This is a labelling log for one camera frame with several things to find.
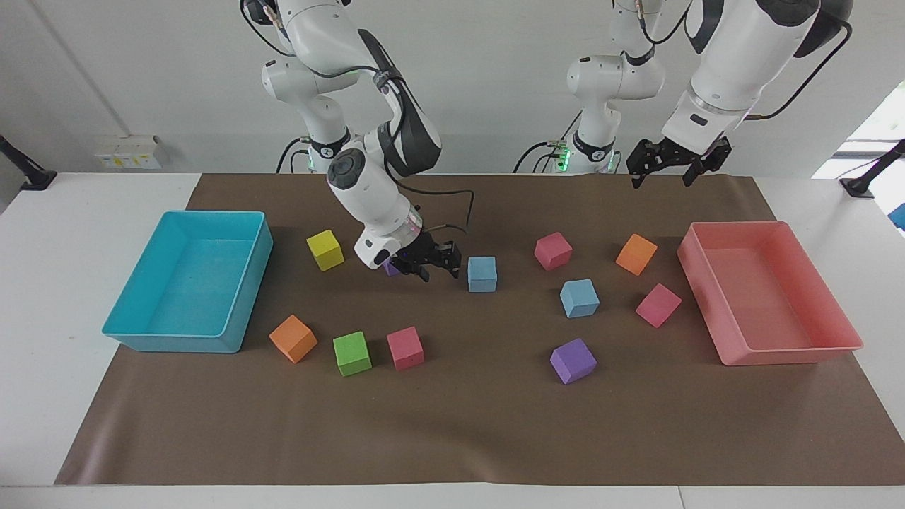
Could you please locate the blue plastic bin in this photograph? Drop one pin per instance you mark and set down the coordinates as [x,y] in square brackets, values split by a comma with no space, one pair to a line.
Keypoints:
[191,283]

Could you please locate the purple foam block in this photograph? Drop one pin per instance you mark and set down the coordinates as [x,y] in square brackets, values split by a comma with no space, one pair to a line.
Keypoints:
[390,269]
[573,361]

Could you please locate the yellow foam block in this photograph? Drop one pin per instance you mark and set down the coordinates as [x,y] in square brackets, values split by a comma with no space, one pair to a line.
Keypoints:
[325,252]

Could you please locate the orange foam block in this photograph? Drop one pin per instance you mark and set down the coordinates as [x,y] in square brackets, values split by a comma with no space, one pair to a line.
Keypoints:
[293,339]
[636,254]

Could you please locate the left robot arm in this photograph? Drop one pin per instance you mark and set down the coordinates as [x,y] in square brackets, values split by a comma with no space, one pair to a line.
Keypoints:
[735,49]

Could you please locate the blue foam block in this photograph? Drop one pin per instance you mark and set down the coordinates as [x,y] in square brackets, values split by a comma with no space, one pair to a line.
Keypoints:
[482,276]
[580,299]

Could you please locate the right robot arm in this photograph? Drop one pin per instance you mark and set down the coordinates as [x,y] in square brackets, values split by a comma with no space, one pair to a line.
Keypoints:
[318,28]

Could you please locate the pink plastic bin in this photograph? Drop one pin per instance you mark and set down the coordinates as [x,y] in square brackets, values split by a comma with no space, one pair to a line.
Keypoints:
[767,297]

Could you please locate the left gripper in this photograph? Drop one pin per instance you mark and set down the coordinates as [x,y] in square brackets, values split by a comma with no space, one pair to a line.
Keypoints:
[682,154]

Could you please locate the black stand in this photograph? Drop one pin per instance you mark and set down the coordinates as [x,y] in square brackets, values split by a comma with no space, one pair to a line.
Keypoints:
[32,177]
[861,185]

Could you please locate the pink foam block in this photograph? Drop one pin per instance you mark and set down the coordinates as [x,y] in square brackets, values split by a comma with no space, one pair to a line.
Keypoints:
[553,251]
[405,348]
[658,306]

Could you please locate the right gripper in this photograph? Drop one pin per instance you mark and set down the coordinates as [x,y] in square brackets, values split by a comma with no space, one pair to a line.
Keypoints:
[417,249]

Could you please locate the green foam block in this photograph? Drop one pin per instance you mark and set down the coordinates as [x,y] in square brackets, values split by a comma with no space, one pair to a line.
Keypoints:
[352,353]

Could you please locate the white wall socket box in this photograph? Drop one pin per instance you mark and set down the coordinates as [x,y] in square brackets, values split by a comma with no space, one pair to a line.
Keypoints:
[131,152]

